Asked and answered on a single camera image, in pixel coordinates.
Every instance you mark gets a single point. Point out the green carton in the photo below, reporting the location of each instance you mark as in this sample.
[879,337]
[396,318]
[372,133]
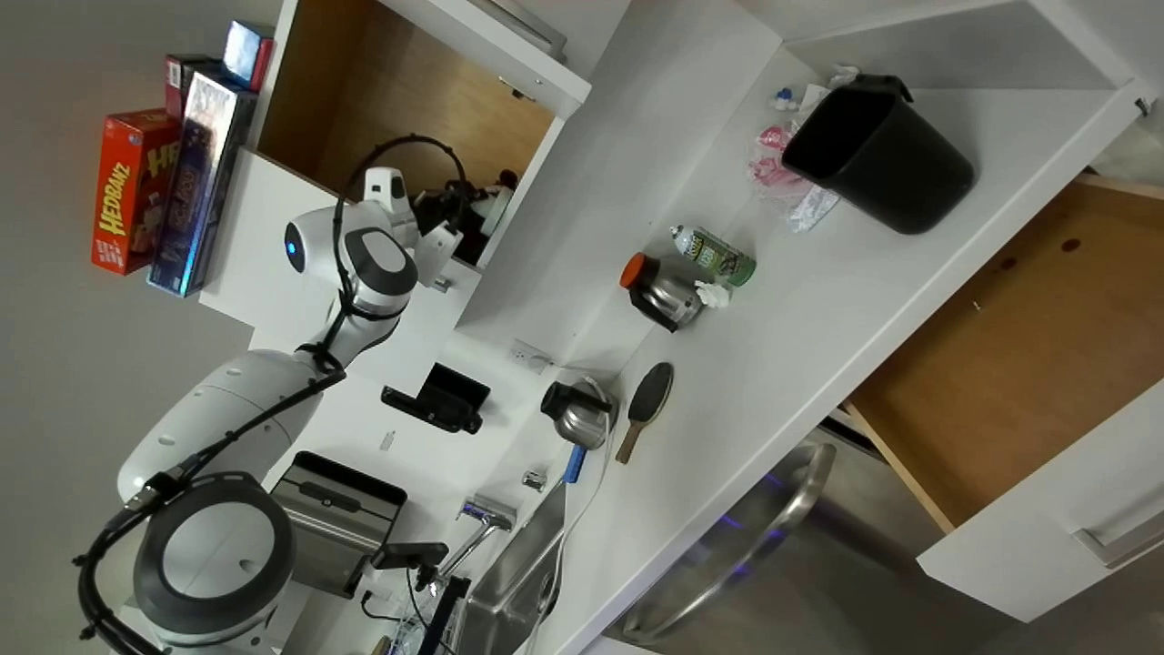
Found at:
[720,260]

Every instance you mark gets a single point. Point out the black landfill bin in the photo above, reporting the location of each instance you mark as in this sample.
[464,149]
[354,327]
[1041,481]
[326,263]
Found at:
[879,150]

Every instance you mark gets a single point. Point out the pink sweetener packets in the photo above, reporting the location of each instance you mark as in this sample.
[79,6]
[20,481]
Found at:
[777,157]

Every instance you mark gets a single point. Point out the white sugar packets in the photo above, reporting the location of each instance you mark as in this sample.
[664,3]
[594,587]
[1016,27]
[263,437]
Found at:
[713,298]

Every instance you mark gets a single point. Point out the steel coffee pot orange lid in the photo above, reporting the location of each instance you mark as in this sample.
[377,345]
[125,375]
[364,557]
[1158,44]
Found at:
[664,298]

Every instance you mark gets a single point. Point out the red board game box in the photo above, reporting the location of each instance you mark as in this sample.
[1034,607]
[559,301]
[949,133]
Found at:
[128,194]

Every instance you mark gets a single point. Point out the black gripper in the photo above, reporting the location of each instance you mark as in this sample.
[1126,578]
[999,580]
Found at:
[464,209]

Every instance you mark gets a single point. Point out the dark red game box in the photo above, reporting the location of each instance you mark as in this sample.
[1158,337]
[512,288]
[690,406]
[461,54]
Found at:
[184,79]

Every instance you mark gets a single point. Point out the blue purple board game box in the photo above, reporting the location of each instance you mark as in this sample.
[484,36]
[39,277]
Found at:
[193,194]

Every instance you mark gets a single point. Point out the blue white game box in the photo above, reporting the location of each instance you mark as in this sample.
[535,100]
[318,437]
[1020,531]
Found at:
[244,54]

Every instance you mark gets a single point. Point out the grey controller box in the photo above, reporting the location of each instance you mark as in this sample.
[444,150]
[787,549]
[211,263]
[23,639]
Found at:
[332,522]

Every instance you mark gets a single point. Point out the wooden drawer with white front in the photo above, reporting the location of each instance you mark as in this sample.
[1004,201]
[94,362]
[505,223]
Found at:
[1030,350]

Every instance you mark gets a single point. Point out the grey metal stand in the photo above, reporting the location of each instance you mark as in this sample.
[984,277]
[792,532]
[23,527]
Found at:
[512,584]

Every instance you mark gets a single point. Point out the small white creamer cups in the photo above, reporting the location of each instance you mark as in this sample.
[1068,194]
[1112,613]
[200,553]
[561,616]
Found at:
[806,94]

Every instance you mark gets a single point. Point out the white paper packet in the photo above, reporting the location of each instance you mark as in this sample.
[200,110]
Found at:
[812,209]

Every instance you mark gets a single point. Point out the steel coffee pot black lid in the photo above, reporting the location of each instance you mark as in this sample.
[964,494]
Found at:
[581,412]

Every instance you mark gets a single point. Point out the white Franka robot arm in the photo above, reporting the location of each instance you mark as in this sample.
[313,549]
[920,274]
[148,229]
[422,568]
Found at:
[231,412]

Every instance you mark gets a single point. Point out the cupboard with wooden interior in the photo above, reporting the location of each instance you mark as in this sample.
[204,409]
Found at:
[385,96]

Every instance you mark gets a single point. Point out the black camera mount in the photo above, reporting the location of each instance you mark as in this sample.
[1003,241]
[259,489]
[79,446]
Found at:
[442,400]

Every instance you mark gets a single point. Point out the stainless steel dishwasher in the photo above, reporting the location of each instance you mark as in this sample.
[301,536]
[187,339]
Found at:
[824,568]

